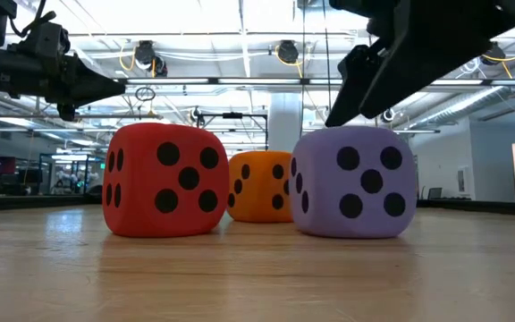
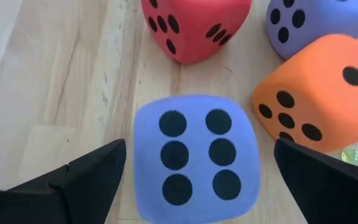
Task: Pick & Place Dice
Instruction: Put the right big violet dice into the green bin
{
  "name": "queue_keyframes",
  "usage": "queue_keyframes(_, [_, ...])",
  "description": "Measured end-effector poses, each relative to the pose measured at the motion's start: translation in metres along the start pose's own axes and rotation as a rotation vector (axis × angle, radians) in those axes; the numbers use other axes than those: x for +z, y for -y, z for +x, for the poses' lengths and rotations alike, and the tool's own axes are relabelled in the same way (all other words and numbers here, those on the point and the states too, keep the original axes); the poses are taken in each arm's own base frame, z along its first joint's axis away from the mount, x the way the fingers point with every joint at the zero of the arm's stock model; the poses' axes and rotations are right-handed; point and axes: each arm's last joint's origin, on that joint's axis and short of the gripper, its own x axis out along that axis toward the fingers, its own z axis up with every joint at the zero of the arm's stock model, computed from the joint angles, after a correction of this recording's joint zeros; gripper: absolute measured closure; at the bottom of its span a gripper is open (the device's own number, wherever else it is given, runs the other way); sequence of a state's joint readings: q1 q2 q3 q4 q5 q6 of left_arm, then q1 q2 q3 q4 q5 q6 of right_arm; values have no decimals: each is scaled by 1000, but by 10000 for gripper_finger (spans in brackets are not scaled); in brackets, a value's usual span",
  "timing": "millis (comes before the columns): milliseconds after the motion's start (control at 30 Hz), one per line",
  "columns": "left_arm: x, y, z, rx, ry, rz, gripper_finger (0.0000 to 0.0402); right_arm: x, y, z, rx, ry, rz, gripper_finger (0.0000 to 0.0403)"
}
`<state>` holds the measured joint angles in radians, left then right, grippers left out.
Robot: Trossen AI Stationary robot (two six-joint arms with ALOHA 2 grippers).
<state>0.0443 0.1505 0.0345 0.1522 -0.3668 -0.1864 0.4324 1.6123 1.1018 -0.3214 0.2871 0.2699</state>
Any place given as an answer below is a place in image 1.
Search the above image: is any black robot cell frame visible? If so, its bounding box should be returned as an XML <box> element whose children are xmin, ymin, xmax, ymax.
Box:
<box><xmin>38</xmin><ymin>153</ymin><xmax>106</xmax><ymax>196</ymax></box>

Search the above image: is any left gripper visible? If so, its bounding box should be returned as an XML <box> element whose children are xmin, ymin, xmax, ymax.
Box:
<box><xmin>38</xmin><ymin>53</ymin><xmax>126</xmax><ymax>122</ymax></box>

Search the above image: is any long ceiling light bar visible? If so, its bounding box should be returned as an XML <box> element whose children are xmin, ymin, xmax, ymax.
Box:
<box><xmin>114</xmin><ymin>76</ymin><xmax>515</xmax><ymax>87</ymax></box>

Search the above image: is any silver ventilation duct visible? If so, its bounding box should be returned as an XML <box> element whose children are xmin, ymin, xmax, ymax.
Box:
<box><xmin>407</xmin><ymin>86</ymin><xmax>509</xmax><ymax>131</ymax></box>

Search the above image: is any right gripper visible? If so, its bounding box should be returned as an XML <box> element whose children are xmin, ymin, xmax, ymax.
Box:
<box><xmin>324</xmin><ymin>0</ymin><xmax>515</xmax><ymax>128</ymax></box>

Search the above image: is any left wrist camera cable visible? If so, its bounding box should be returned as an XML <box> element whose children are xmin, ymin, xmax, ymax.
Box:
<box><xmin>9</xmin><ymin>0</ymin><xmax>57</xmax><ymax>39</ymax></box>

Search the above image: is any black cable loop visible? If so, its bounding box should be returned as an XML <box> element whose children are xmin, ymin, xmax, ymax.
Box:
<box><xmin>134</xmin><ymin>86</ymin><xmax>156</xmax><ymax>102</ymax></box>

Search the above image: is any purple foam die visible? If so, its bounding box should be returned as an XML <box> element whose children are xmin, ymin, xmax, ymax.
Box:
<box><xmin>289</xmin><ymin>125</ymin><xmax>418</xmax><ymax>240</ymax></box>

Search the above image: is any white building column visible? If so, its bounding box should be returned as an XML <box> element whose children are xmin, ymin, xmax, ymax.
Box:
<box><xmin>268</xmin><ymin>92</ymin><xmax>303</xmax><ymax>153</ymax></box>

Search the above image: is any red foam die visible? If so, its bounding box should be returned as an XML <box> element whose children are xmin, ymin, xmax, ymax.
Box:
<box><xmin>102</xmin><ymin>123</ymin><xmax>231</xmax><ymax>238</ymax></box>

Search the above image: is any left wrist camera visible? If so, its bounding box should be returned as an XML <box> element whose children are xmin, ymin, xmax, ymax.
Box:
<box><xmin>15</xmin><ymin>20</ymin><xmax>72</xmax><ymax>64</ymax></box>

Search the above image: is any orange foam die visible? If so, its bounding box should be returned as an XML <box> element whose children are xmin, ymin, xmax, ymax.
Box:
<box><xmin>226</xmin><ymin>150</ymin><xmax>294</xmax><ymax>224</ymax></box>

